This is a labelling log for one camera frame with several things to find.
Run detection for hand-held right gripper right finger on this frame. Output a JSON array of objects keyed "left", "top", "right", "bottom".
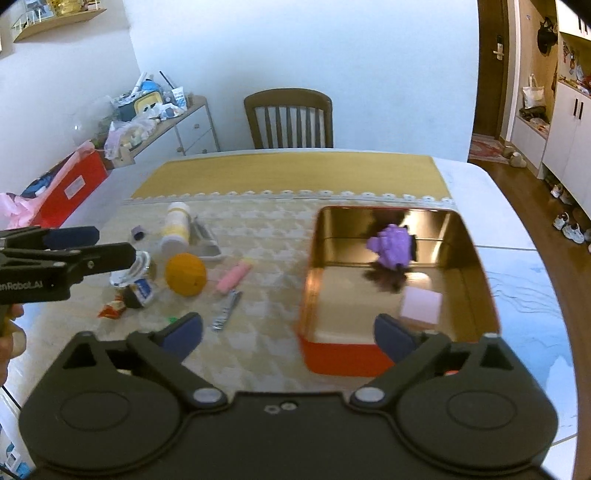
[{"left": 351, "top": 314, "right": 515, "bottom": 409}]

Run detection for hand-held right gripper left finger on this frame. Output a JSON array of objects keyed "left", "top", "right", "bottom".
[{"left": 62, "top": 314, "right": 228, "bottom": 411}]

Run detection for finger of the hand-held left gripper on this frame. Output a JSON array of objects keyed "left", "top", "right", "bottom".
[
  {"left": 0, "top": 243, "right": 138, "bottom": 278},
  {"left": 0, "top": 225, "right": 100, "bottom": 252}
]

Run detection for jar with metal lid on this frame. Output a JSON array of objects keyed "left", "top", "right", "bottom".
[{"left": 109, "top": 251, "right": 153, "bottom": 288}]

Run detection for silver nail clipper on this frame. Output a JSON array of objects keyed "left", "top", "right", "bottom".
[{"left": 211, "top": 290, "right": 243, "bottom": 332}]

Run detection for dark jar with blue label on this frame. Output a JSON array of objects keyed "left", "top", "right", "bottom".
[{"left": 124, "top": 277, "right": 156, "bottom": 309}]

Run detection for red tin box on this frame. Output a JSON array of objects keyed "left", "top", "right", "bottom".
[{"left": 298, "top": 205, "right": 502, "bottom": 379}]

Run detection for orange ball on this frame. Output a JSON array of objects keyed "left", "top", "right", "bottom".
[{"left": 165, "top": 253, "right": 207, "bottom": 296}]

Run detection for pink tube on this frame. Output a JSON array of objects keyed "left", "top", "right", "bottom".
[{"left": 216, "top": 259, "right": 254, "bottom": 293}]

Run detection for person's left hand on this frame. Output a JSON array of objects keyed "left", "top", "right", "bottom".
[{"left": 0, "top": 305, "right": 27, "bottom": 388}]

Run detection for pink square block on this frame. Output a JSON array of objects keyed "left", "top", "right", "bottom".
[{"left": 399, "top": 286, "right": 443, "bottom": 329}]

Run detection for red cardboard box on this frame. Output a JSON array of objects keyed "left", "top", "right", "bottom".
[{"left": 22, "top": 150, "right": 110, "bottom": 230}]

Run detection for red snack packet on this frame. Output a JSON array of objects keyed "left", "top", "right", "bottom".
[{"left": 97, "top": 300, "right": 127, "bottom": 319}]

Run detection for white plastic bottle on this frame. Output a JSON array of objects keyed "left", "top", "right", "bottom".
[{"left": 160, "top": 202, "right": 192, "bottom": 257}]

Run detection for purple spiky toy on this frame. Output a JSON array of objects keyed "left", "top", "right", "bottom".
[{"left": 367, "top": 224, "right": 415, "bottom": 271}]

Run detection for silver metal holder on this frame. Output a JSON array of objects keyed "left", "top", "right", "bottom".
[{"left": 191, "top": 216, "right": 223, "bottom": 262}]

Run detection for clear plastic bag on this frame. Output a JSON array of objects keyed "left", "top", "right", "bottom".
[{"left": 103, "top": 117, "right": 156, "bottom": 160}]

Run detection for beige lace table mat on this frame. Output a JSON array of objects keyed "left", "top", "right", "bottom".
[{"left": 9, "top": 189, "right": 462, "bottom": 398}]

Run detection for white drawer cabinet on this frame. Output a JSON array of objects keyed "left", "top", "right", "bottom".
[{"left": 111, "top": 95, "right": 222, "bottom": 163}]

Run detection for blue yellow storage case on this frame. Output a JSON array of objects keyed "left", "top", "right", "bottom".
[{"left": 133, "top": 90, "right": 165, "bottom": 117}]

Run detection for yellow table runner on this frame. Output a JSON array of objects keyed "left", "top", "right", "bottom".
[{"left": 124, "top": 154, "right": 452, "bottom": 204}]

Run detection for red patterned rug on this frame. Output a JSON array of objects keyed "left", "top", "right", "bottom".
[{"left": 468, "top": 138, "right": 505, "bottom": 163}]

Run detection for white sneakers pair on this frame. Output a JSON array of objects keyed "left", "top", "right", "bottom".
[{"left": 553, "top": 211, "right": 587, "bottom": 245}]

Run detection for beige slippers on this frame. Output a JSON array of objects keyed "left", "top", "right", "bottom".
[{"left": 502, "top": 146, "right": 528, "bottom": 169}]

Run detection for wooden chair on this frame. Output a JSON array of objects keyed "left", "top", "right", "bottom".
[{"left": 243, "top": 89, "right": 334, "bottom": 150}]

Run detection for white low bench shelf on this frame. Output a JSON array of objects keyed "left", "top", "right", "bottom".
[{"left": 510, "top": 113, "right": 553, "bottom": 169}]

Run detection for white shoe cabinet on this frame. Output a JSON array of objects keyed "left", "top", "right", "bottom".
[{"left": 541, "top": 78, "right": 591, "bottom": 197}]

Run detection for white tote bag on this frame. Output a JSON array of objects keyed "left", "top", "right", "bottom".
[{"left": 521, "top": 73, "right": 550, "bottom": 112}]

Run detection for brown wooden door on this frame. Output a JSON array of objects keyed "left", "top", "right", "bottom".
[{"left": 473, "top": 0, "right": 509, "bottom": 140}]

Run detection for wooden wall shelf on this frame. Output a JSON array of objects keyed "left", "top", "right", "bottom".
[{"left": 12, "top": 0, "right": 108, "bottom": 44}]

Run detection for dark hat on wall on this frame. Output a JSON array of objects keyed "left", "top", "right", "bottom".
[{"left": 537, "top": 17, "right": 560, "bottom": 55}]

